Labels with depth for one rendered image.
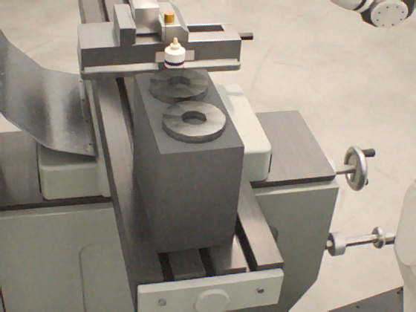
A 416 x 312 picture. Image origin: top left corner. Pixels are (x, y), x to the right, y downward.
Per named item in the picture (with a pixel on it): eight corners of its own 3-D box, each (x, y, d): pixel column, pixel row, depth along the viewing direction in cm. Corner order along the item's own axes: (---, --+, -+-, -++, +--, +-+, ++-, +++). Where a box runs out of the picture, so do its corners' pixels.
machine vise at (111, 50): (225, 39, 164) (229, -3, 157) (241, 70, 152) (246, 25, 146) (76, 47, 156) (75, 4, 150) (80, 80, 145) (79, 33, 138)
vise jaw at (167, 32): (177, 17, 156) (178, 1, 154) (189, 41, 146) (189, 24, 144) (151, 18, 155) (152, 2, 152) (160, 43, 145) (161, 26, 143)
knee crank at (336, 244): (394, 235, 179) (400, 218, 175) (403, 249, 174) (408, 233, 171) (319, 246, 174) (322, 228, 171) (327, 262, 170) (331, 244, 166)
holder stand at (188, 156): (200, 160, 125) (207, 61, 113) (234, 244, 108) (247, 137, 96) (132, 166, 122) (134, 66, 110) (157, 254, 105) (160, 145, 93)
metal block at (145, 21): (154, 20, 152) (154, -5, 148) (158, 32, 147) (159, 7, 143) (130, 21, 151) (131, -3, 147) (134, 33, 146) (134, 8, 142)
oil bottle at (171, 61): (180, 79, 147) (183, 33, 141) (184, 89, 144) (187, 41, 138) (162, 80, 146) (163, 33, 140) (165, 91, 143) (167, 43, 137)
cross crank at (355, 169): (357, 171, 185) (365, 135, 178) (374, 198, 176) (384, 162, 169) (303, 177, 182) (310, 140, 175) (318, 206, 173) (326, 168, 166)
